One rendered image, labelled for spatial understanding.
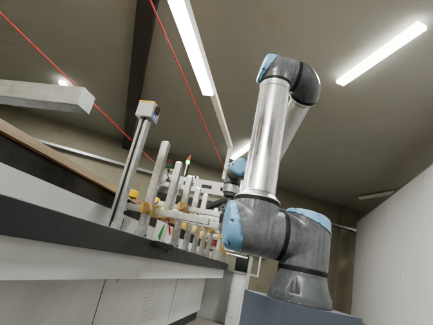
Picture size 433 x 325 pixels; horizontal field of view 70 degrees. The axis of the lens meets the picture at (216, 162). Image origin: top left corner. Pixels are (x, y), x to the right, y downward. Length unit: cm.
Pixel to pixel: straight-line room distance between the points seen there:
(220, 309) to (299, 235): 341
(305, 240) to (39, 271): 74
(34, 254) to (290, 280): 69
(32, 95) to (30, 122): 877
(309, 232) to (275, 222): 11
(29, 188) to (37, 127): 811
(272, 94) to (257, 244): 52
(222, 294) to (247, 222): 340
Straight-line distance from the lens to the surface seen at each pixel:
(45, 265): 99
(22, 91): 57
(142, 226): 144
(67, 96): 52
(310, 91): 125
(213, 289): 431
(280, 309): 89
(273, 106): 110
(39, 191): 120
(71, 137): 904
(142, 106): 131
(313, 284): 98
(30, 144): 109
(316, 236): 99
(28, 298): 132
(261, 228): 93
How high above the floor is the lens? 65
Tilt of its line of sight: 18 degrees up
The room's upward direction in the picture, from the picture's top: 12 degrees clockwise
